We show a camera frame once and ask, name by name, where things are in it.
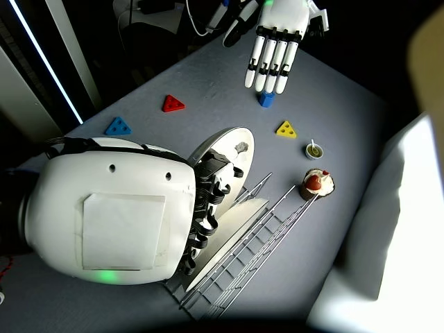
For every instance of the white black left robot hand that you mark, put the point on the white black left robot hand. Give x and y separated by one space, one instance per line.
284 14

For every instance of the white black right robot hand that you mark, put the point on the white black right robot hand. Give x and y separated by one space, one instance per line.
114 208

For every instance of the white plate with grey print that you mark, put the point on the white plate with grey print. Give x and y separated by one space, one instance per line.
243 215
243 138

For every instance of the blue triangle block three holes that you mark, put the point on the blue triangle block three holes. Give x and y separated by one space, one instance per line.
118 132

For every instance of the blue hexagonal block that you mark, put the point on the blue hexagonal block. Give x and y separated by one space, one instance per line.
266 101

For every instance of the red triangle block three holes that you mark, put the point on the red triangle block three holes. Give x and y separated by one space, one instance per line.
172 102

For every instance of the yellow triangle block three holes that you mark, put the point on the yellow triangle block three holes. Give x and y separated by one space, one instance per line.
286 135

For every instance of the small white spoon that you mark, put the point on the small white spoon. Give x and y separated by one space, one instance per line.
312 143

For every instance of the black chair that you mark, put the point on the black chair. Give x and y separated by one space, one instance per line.
149 41

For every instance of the white cabinet panel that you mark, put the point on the white cabinet panel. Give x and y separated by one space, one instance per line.
21 100

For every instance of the small bowl with green sauce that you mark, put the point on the small bowl with green sauce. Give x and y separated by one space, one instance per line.
315 156

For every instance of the tan blurred foreground object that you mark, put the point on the tan blurred foreground object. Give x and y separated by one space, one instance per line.
430 62

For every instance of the white light strip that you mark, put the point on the white light strip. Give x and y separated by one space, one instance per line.
45 59

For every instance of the cupcake with cream and strawberry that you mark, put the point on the cupcake with cream and strawberry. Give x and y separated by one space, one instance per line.
312 194

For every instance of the white blurred foreground object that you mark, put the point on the white blurred foreground object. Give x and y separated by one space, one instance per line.
399 225

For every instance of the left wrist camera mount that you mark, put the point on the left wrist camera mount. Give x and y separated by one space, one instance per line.
322 19

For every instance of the white metal post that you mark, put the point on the white metal post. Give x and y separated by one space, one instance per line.
73 45

